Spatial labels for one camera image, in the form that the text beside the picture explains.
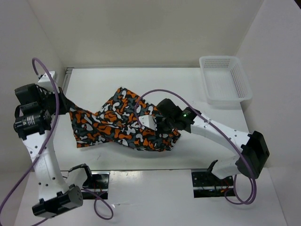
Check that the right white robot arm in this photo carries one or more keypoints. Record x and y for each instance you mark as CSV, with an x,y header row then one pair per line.
x,y
250,149

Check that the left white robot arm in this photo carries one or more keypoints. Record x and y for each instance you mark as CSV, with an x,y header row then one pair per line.
x,y
35,120

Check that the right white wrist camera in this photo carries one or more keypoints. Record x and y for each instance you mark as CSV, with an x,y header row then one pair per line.
x,y
148,121

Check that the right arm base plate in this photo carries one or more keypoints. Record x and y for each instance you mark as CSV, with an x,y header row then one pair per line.
x,y
206,185

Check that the white plastic basket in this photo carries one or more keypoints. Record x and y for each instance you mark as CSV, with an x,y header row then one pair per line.
x,y
225,81

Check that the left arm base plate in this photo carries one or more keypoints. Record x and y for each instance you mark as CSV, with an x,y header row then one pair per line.
x,y
99,184

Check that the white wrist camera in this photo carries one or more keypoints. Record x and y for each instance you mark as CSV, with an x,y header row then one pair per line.
x,y
45,82
148,121

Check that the orange camouflage shorts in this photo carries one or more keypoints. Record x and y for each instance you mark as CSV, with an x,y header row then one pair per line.
x,y
116,121

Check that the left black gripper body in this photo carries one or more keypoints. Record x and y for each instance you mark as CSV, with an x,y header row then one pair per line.
x,y
50,100

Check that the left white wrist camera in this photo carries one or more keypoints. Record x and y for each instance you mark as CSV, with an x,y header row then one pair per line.
x,y
45,82

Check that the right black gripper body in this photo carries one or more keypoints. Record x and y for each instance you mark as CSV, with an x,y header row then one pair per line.
x,y
165,124

